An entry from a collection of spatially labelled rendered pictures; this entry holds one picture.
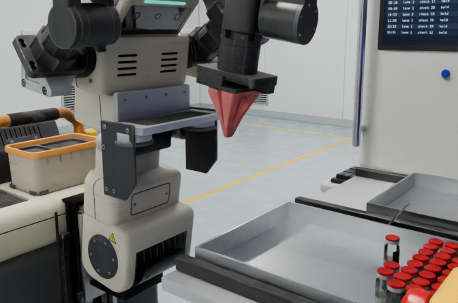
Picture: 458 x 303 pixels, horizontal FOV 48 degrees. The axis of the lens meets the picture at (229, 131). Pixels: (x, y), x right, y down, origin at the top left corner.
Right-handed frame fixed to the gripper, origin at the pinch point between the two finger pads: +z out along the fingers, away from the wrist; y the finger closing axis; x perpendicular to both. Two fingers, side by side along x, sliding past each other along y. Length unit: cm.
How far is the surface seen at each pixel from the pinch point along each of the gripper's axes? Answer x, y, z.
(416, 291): -17.8, 34.1, 1.4
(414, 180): 54, 13, 16
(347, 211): 26.3, 10.0, 16.8
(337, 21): 544, -252, 11
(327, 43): 545, -261, 40
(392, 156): 90, -4, 23
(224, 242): 0.8, 1.3, 18.0
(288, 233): 13.8, 5.4, 19.2
